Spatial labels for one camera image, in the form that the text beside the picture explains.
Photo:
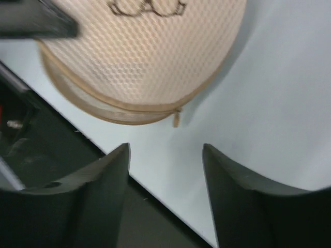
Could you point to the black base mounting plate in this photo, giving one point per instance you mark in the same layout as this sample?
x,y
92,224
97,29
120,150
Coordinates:
x,y
39,146

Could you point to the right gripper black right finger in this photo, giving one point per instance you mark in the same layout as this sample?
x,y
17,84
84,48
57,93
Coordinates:
x,y
250,210

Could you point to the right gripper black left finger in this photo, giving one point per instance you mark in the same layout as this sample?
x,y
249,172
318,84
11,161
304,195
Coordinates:
x,y
82,209

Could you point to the beige mesh laundry bag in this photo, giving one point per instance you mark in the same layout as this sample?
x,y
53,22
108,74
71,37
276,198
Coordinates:
x,y
138,62

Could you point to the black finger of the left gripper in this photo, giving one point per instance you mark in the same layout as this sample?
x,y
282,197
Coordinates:
x,y
36,20

